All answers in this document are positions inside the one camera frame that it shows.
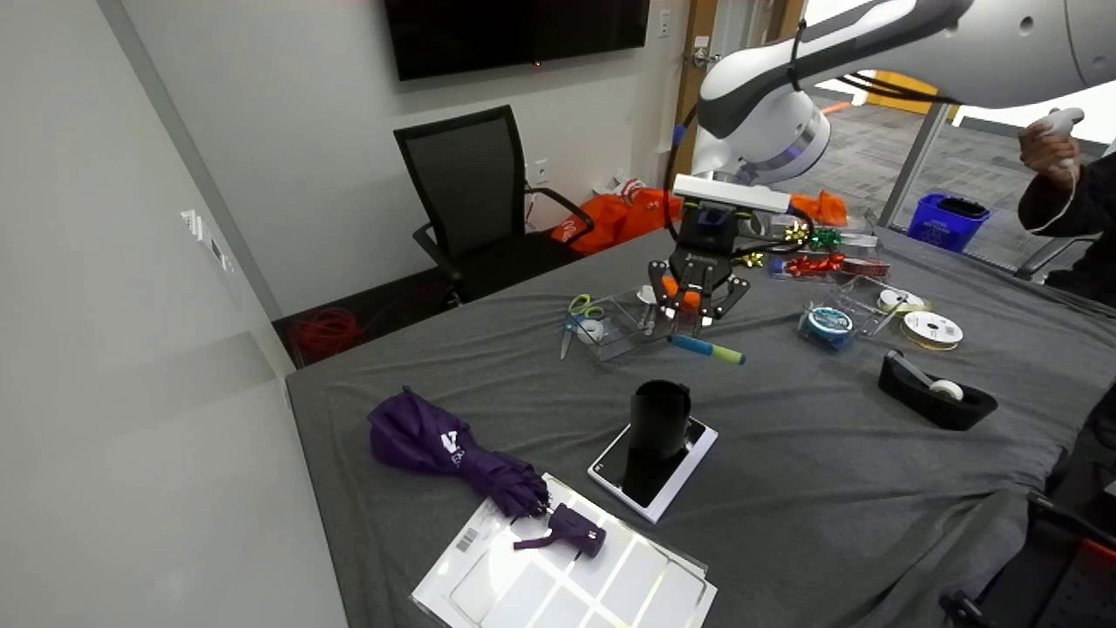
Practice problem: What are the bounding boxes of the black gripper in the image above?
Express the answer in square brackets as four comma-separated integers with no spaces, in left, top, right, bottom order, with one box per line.
[648,203,751,336]

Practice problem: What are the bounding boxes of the blue green scissors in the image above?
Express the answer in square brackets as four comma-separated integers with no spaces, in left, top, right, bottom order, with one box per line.
[667,336,748,365]

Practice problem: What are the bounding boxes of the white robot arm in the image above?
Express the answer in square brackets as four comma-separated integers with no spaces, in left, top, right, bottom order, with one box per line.
[690,0,1116,308]

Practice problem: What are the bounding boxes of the green left scissors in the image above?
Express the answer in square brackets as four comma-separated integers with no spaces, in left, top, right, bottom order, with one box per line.
[557,292,594,361]

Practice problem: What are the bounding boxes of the black cup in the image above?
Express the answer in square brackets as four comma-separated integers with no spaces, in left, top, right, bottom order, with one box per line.
[626,379,690,506]

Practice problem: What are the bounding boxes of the person hand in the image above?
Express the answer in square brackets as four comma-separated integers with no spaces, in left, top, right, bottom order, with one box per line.
[1018,118,1080,192]

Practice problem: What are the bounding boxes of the clear plastic tray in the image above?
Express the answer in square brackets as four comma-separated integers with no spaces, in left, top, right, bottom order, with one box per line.
[585,285,700,363]

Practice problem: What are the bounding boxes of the orange bag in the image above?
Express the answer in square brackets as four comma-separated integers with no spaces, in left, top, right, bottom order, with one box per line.
[548,190,684,256]

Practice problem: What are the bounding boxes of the blue ribbon spool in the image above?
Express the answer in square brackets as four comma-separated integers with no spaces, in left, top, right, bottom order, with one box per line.
[799,305,854,354]

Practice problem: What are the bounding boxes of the grey table cloth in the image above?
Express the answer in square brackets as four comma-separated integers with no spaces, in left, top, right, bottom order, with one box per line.
[291,233,1116,628]

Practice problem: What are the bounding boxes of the black office chair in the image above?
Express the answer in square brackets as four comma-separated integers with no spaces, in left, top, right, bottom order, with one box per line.
[394,105,598,299]

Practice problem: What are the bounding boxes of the white yellow ribbon spool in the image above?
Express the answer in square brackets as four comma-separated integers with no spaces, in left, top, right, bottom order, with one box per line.
[900,311,965,350]

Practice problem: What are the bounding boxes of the blue bin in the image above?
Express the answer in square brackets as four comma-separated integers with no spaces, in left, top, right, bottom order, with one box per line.
[908,197,991,251]

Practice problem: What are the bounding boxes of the white sheet stack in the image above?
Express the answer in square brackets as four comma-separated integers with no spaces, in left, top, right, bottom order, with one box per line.
[413,478,719,628]

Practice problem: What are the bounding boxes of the purple folded umbrella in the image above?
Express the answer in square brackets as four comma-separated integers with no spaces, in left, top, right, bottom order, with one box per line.
[371,386,608,557]

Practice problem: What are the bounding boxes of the red cable coil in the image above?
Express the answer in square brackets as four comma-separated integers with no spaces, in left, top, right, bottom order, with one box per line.
[291,308,375,363]

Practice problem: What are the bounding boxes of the wall television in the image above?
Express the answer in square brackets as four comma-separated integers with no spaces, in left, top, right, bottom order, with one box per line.
[385,0,648,82]

